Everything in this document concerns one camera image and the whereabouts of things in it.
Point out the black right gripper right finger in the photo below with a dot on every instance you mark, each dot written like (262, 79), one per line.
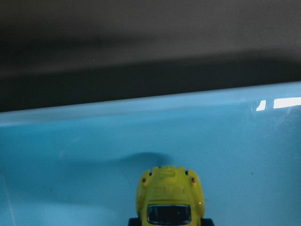
(207, 222)

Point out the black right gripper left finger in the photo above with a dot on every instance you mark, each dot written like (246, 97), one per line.
(134, 222)

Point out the yellow beetle toy car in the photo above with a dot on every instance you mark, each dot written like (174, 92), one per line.
(170, 196)

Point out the light blue plastic bin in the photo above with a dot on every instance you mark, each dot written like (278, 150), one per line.
(79, 165)

